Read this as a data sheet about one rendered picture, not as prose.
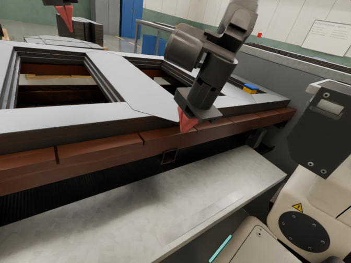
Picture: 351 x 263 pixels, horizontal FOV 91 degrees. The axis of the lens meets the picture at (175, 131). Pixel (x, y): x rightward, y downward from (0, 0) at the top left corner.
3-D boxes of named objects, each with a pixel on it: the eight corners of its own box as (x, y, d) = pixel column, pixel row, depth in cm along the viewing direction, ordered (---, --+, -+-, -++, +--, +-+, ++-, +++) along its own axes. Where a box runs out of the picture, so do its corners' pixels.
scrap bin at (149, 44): (141, 54, 538) (142, 34, 508) (152, 55, 566) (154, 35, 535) (152, 60, 504) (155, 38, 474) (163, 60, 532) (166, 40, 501)
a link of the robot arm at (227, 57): (242, 61, 28) (241, 52, 32) (203, 43, 28) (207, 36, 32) (220, 96, 33) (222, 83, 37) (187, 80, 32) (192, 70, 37)
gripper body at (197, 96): (197, 126, 34) (215, 95, 30) (173, 94, 39) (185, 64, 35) (219, 121, 38) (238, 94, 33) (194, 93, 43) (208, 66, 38)
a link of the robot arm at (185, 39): (255, 13, 30) (232, 46, 38) (194, -17, 29) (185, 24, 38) (231, 70, 27) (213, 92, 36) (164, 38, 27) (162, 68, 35)
